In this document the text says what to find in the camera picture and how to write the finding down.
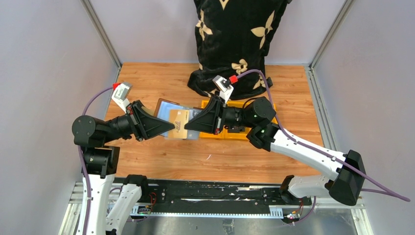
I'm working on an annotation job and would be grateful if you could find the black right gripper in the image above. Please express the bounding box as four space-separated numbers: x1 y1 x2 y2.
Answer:
184 96 256 136

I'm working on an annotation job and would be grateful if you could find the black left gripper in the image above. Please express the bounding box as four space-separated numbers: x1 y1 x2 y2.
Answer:
103 99 175 142

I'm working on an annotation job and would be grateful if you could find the brown leather card holder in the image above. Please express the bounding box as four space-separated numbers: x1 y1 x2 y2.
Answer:
144 98 201 140

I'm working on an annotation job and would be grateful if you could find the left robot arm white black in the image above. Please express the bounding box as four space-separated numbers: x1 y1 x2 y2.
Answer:
72 100 174 235

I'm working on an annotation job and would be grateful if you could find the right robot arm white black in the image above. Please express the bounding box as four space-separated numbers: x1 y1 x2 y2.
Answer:
184 96 365 206

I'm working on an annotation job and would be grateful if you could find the yellow bin left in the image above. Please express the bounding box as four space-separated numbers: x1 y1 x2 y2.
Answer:
199 99 226 140

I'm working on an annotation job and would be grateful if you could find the yellow bin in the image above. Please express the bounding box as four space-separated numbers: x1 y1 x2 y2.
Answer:
199 99 226 140
224 101 251 141
272 103 278 124

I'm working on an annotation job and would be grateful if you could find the yellow bin middle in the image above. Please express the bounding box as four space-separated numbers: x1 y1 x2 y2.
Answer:
224 101 251 141

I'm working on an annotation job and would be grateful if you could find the yellow bin right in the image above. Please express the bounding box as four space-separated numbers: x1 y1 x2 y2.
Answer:
272 103 278 124

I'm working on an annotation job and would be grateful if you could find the black floral blanket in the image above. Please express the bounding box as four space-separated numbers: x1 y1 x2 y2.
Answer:
187 0 290 96

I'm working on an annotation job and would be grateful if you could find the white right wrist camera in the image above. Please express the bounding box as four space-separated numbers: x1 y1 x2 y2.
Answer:
212 75 234 103

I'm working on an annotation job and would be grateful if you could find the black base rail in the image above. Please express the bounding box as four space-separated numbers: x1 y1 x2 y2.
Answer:
107 177 312 215

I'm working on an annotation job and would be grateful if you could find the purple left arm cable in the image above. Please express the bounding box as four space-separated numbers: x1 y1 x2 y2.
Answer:
77 83 122 235

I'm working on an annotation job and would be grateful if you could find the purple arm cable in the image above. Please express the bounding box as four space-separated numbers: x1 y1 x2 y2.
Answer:
77 83 122 235
229 69 411 202

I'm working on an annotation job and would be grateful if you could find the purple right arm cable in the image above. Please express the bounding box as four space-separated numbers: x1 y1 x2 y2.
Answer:
229 69 411 202

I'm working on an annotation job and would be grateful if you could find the aluminium frame rail left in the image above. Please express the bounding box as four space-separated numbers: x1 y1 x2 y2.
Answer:
80 0 122 71

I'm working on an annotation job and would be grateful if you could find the aluminium frame rail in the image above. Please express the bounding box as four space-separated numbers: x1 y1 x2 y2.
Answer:
80 0 122 71
304 0 354 187

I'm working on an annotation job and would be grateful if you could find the aluminium frame rail right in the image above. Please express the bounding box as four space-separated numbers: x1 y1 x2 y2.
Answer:
304 0 354 187

